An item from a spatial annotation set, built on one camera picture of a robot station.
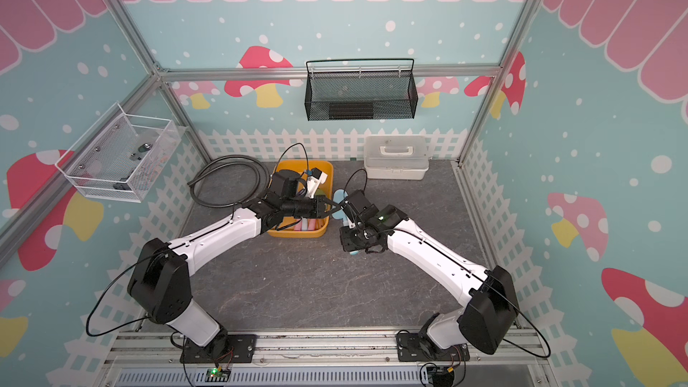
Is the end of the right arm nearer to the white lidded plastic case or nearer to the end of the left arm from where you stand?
the end of the left arm

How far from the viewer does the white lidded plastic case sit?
109 centimetres

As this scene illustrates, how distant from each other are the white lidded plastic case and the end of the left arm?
44 centimetres

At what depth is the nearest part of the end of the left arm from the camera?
2.09 ft

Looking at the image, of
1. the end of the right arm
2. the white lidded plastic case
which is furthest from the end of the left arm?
the white lidded plastic case
